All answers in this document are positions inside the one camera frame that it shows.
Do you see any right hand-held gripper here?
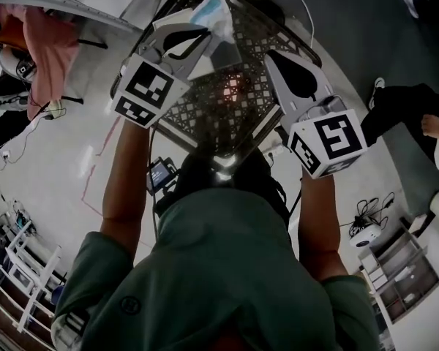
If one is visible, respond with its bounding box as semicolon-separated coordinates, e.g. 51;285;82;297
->
265;48;369;180

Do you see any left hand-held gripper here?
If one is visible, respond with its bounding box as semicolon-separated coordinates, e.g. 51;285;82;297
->
111;22;213;129

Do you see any black lattice plastic box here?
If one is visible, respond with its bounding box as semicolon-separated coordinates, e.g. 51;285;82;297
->
133;0;323;170

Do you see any white blue packet item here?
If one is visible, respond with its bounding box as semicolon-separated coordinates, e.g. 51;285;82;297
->
189;0;236;40

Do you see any person's left forearm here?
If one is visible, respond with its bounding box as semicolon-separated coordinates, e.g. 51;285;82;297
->
100;117;159;268

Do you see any person's right forearm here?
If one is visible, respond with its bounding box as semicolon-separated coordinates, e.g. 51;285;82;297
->
297;166;349;283

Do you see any white flat carton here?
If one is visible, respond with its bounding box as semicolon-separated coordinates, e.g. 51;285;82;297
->
152;8;195;33

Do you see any grey flat packet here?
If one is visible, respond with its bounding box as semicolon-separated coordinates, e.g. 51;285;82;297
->
187;41;243;82

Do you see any small black screen device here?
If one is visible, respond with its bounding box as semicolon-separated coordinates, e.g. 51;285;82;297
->
146;156;179;196

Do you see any black chest harness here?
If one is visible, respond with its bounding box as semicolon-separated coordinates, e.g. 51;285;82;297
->
155;147;290;230

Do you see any pink cloth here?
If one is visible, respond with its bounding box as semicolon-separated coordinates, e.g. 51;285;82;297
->
0;2;82;121

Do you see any white projector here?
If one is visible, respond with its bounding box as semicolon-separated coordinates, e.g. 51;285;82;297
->
348;223;383;249

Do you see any white headset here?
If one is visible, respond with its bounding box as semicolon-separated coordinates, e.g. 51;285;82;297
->
0;45;38;84

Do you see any black sneaker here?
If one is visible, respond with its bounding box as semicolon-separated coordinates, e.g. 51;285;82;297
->
0;74;31;112

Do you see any grey open shelf unit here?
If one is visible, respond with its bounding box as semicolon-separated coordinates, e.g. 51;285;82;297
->
357;216;439;325

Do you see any person's green shirt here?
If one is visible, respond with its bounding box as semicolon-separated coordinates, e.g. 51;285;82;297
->
52;187;382;351

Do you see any white metal rack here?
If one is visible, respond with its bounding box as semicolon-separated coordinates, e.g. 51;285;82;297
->
0;210;64;345

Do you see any tangle of black cables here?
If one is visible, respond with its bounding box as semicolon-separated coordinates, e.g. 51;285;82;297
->
338;191;397;233

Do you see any grey metal rail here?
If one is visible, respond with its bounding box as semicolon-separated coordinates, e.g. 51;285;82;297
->
0;0;144;34

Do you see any white cable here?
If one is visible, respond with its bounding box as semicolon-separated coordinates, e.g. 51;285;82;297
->
294;0;315;50

